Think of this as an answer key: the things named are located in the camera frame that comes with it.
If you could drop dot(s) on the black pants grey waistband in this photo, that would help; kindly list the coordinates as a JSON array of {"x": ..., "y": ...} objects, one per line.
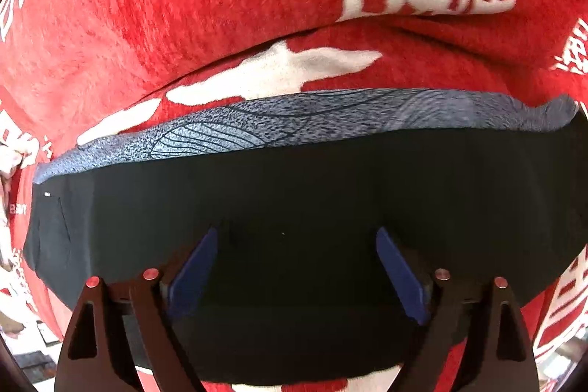
[{"x": 297, "y": 188}]

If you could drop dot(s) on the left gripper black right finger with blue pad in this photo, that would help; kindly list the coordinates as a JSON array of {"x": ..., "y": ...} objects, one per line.
[{"x": 481, "y": 313}]

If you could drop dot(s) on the red blanket white lettering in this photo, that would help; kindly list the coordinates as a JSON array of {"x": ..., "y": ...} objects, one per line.
[{"x": 73, "y": 71}]

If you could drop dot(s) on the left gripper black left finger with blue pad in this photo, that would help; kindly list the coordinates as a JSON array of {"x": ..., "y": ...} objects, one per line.
[{"x": 96, "y": 355}]

